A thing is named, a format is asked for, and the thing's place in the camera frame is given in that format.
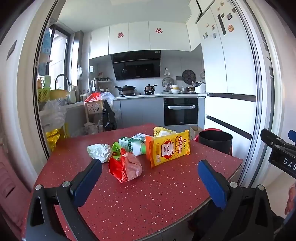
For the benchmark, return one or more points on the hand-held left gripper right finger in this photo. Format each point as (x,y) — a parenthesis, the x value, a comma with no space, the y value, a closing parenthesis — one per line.
(212,185)

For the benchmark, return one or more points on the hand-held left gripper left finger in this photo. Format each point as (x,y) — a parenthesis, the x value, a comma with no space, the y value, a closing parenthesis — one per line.
(87,183)

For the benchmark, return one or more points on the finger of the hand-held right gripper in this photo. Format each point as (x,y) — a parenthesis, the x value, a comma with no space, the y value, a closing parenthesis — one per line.
(271,138)
(292,134)

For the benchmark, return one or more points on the pale snack wrapper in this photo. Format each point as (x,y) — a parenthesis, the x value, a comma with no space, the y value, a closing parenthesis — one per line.
(100,151)

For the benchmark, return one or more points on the red snack bag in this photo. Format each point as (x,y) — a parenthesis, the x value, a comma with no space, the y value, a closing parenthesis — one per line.
(122,168)

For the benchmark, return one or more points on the black trash bin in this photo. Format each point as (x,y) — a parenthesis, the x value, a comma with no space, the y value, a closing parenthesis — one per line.
(215,141)

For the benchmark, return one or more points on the green wrapper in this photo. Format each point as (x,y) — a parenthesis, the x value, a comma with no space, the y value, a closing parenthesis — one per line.
(116,147)

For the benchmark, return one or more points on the yellow packet with red print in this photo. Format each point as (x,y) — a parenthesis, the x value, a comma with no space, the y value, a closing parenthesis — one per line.
(170,148)

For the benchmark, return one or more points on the green and white milk carton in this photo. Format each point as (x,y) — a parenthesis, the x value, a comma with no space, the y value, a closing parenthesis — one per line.
(133,146)

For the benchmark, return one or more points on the white and blue plaster box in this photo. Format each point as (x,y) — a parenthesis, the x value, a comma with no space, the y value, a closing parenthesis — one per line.
(140,136)

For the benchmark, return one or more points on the white tissue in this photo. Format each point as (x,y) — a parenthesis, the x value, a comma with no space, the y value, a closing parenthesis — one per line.
(165,133)

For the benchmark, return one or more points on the yellow foam fruit net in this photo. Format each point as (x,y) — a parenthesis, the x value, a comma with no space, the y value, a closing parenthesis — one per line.
(158,131)

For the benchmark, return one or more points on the person's right hand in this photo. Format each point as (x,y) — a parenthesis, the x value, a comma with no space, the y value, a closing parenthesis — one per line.
(291,199)

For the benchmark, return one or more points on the gold foil bag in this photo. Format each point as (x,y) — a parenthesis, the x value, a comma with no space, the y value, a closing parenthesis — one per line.
(54,139)

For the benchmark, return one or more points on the cardboard box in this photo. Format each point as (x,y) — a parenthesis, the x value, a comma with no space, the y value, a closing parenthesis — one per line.
(196,131)

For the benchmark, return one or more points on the black plastic bag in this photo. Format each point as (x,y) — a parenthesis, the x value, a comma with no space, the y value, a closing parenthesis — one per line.
(108,117)

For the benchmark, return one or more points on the clear plastic bag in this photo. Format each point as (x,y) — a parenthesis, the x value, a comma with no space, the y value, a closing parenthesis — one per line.
(53,114)

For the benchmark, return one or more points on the pink chair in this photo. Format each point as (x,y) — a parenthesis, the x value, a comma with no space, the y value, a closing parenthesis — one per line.
(10,190)

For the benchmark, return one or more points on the white refrigerator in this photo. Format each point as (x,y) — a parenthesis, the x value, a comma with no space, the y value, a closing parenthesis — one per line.
(231,69)

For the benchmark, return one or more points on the black built-in oven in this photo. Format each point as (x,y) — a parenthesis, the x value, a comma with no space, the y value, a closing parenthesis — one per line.
(180,111)

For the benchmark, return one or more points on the white rice cooker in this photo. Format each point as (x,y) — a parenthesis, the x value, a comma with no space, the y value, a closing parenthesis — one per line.
(200,87)

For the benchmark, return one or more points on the yellow basin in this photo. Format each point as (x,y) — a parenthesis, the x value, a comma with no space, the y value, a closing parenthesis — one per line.
(59,94)

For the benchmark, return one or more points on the small steel pot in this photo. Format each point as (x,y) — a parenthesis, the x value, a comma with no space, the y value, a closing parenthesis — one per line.
(190,89)

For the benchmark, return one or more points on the green plastic basket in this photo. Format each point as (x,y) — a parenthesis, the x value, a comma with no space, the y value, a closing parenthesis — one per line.
(44,95)

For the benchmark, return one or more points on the black wok with lid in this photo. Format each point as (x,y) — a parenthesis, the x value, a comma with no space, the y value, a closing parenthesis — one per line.
(125,89)

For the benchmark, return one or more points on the stack of bowls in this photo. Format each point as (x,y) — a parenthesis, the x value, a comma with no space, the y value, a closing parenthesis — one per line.
(175,89)

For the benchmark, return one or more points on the dark round hanging pan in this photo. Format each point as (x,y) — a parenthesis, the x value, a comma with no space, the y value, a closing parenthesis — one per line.
(189,76)

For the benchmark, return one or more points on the kitchen faucet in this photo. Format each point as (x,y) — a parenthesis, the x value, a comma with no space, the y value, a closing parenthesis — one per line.
(62,75)

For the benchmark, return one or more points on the white hanging plastic bag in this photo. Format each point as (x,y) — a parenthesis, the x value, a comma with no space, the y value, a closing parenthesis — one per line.
(79,71)

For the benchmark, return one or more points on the steel cooking pot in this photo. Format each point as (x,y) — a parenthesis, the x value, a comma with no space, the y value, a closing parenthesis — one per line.
(149,89)

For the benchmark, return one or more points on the steel pot lid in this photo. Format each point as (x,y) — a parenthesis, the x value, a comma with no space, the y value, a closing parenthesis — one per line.
(167,82)

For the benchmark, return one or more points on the group of fridge magnets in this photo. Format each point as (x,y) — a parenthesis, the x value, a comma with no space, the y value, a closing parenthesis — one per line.
(229,28)

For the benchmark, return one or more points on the black range hood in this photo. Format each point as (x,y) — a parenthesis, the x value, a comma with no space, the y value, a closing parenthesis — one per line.
(136,66)

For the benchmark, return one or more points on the blue hanging cloth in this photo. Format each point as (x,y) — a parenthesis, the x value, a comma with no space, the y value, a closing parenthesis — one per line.
(47,41)

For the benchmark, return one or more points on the red paper cabinet decoration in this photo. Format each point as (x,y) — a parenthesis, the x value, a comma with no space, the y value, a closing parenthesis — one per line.
(158,31)
(120,35)

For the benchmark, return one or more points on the wall switch panel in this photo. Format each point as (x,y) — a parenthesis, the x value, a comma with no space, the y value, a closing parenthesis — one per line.
(12,49)

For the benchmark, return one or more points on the white wall cabinets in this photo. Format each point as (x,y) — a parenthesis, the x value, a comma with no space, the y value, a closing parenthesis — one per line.
(138,37)

